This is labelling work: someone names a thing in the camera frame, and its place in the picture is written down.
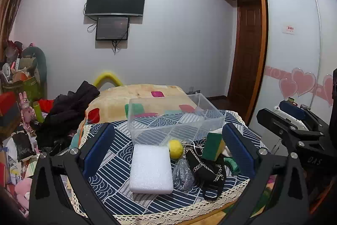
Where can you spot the red and white door sticker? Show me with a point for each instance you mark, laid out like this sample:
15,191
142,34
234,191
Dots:
288,28

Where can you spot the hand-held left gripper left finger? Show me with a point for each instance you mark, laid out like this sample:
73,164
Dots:
98,148

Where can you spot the clear plastic storage box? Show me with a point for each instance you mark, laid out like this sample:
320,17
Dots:
173,119

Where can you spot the beige blanket with coloured patches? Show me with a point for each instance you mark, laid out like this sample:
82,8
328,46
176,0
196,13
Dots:
115,101

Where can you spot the navy patterned lace-edged tablecloth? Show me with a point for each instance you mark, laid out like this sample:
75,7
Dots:
113,182

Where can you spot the black clothes pile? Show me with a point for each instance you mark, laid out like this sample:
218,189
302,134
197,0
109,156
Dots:
68,111

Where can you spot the dark wooden door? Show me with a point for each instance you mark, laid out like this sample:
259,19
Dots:
247,56

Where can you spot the red box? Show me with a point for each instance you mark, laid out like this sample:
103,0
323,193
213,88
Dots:
9,109

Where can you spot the red cloth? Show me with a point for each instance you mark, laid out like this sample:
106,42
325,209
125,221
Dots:
47,105

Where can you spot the black paper bag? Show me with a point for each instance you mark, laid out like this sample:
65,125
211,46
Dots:
23,146

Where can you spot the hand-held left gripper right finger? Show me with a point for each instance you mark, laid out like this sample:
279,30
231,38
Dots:
238,148

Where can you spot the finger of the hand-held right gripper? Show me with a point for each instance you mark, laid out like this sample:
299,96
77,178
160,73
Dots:
273,124
292,109

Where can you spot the green and yellow sponge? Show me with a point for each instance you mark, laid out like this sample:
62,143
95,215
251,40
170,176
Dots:
212,147

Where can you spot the green ribbed cloth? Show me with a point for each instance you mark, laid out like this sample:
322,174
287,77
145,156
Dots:
233,165

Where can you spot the yellow foam tube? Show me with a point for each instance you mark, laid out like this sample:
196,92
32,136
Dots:
105,77

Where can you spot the white foam sponge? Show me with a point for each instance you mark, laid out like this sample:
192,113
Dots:
151,169

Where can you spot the small black wall monitor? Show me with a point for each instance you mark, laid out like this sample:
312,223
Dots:
112,28

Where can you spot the light green bottle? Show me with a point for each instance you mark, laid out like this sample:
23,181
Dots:
37,110

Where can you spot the grey green round cushion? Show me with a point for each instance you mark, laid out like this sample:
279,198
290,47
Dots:
40,61

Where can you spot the brown striped curtain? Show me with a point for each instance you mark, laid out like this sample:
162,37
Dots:
10,3

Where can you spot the white heart-print sliding door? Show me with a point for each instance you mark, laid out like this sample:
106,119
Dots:
327,43
289,56

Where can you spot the pink plush toy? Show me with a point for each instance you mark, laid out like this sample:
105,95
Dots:
22,188

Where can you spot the yellow soft ball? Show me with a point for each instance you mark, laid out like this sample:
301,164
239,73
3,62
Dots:
175,148

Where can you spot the green shopping bag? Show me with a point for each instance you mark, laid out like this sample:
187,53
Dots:
29,88

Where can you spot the pink rabbit toy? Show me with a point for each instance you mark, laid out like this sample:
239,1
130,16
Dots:
26,109

